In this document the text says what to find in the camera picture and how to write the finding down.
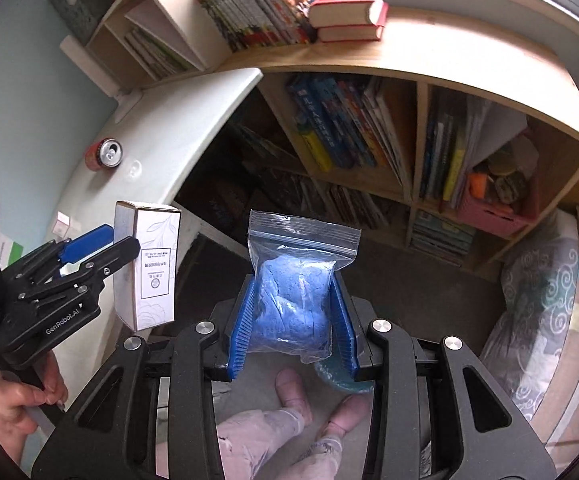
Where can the red soda can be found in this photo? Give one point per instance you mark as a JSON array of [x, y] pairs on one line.
[[100, 155]]

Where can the grey storage box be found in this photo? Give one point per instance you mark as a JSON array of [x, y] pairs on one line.
[[77, 7]]

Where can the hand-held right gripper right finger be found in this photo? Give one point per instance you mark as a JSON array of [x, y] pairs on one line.
[[345, 332]]

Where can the row of upright thin books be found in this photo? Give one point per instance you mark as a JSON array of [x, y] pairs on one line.
[[449, 150]]

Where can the small white box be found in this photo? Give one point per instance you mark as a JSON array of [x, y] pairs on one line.
[[62, 223]]

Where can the white floral carton box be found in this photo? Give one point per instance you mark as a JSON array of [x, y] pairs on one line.
[[154, 280]]

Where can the pile of dark books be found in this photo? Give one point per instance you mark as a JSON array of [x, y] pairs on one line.
[[309, 190]]

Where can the stack of flat books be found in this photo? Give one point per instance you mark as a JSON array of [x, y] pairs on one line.
[[442, 237]]

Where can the stack of thin booklets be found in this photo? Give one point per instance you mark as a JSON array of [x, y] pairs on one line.
[[157, 55]]

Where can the wooden cubby shelf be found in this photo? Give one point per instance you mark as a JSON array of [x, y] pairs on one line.
[[169, 0]]

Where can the blue plastic bag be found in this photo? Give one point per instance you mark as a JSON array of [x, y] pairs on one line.
[[342, 382]]

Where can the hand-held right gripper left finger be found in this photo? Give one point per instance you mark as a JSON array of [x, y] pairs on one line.
[[242, 330]]

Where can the row of blue books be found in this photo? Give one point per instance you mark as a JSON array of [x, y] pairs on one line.
[[339, 120]]

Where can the row of colourful books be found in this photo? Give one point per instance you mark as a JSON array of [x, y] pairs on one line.
[[254, 5]]

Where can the person's left hand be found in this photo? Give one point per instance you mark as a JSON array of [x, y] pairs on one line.
[[9, 402]]

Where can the thick red book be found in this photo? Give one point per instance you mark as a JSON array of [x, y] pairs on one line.
[[344, 2], [354, 34]]

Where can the person's pink slipper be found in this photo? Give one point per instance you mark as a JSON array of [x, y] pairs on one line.
[[293, 392], [347, 412]]

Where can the wooden bookshelf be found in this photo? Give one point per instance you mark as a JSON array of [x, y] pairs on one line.
[[419, 75]]

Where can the green white wall poster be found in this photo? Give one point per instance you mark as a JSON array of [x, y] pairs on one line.
[[12, 252]]

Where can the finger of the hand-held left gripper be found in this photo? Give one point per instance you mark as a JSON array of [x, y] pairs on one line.
[[119, 252], [87, 245]]

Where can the patterned blanket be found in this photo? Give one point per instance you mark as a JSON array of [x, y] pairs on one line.
[[544, 310]]

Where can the pink plastic basket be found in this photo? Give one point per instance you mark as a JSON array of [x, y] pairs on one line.
[[494, 215]]

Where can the zip bag with blue contents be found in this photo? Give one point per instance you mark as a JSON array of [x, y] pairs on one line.
[[294, 300]]

